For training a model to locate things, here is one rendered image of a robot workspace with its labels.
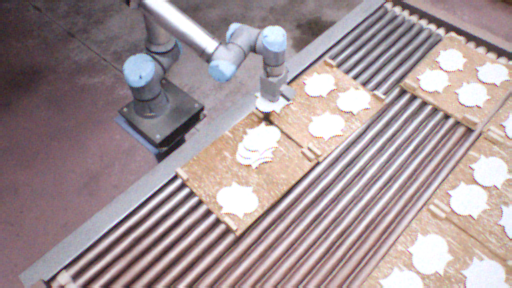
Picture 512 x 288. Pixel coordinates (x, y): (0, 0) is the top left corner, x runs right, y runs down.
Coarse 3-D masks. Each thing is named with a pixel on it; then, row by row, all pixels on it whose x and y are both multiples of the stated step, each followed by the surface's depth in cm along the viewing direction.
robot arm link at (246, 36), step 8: (232, 24) 118; (240, 24) 118; (232, 32) 116; (240, 32) 115; (248, 32) 115; (256, 32) 115; (232, 40) 113; (240, 40) 113; (248, 40) 115; (256, 40) 114; (248, 48) 115
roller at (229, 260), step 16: (304, 192) 136; (272, 208) 132; (288, 208) 133; (256, 224) 129; (272, 224) 129; (240, 240) 126; (256, 240) 126; (224, 256) 123; (240, 256) 123; (208, 272) 120; (224, 272) 121
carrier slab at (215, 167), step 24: (240, 120) 151; (264, 120) 150; (216, 144) 145; (288, 144) 144; (192, 168) 139; (216, 168) 139; (240, 168) 138; (264, 168) 138; (288, 168) 138; (216, 192) 133; (264, 192) 133
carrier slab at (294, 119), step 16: (320, 64) 167; (304, 80) 162; (336, 80) 161; (352, 80) 161; (304, 96) 157; (320, 96) 156; (336, 96) 156; (272, 112) 152; (288, 112) 152; (304, 112) 152; (320, 112) 152; (336, 112) 151; (368, 112) 151; (288, 128) 148; (304, 128) 148; (352, 128) 147; (304, 144) 143; (320, 144) 143; (336, 144) 143; (320, 160) 139
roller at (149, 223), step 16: (384, 16) 186; (368, 32) 179; (352, 48) 174; (336, 64) 169; (176, 192) 136; (192, 192) 137; (160, 208) 132; (144, 224) 129; (128, 240) 126; (112, 256) 124; (96, 272) 121
